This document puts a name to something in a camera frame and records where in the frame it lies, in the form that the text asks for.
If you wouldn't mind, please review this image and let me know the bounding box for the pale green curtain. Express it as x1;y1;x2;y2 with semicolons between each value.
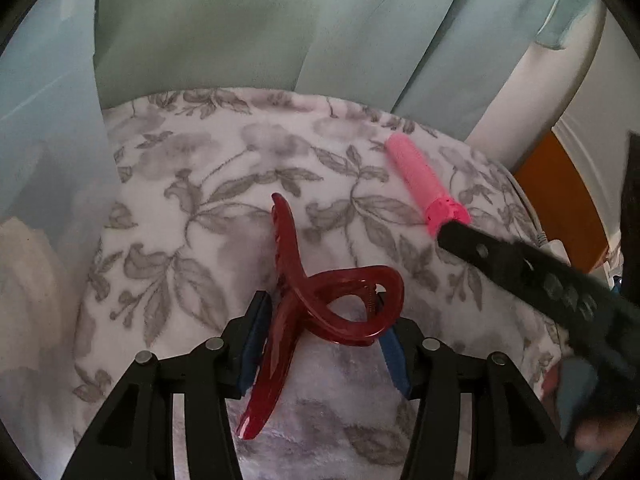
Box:
95;0;606;141

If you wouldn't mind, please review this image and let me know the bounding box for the grey floral blanket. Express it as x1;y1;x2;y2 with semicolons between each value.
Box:
70;87;601;480

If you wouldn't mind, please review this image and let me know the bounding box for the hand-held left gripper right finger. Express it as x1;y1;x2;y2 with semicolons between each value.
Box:
375;305;581;480

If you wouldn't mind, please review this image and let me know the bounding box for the person's right hand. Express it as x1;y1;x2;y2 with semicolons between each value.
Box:
575;417;631;461

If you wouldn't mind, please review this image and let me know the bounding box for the translucent plastic container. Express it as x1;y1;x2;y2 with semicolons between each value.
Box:
0;0;126;466

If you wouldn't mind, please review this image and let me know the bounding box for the white power strip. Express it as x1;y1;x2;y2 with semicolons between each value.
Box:
537;237;571;263

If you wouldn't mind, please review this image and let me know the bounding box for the orange wooden furniture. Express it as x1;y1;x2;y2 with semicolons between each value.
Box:
512;132;623;273

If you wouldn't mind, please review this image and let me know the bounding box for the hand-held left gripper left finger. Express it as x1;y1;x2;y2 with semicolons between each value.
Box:
60;290;273;480

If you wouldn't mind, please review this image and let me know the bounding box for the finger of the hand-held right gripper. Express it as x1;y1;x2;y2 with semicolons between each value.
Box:
437;221;626;341

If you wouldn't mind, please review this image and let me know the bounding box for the red hair claw clip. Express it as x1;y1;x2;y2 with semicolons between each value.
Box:
236;192;405;442

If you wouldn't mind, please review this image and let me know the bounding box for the pink hair roller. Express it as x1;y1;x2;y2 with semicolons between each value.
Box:
384;134;472;236

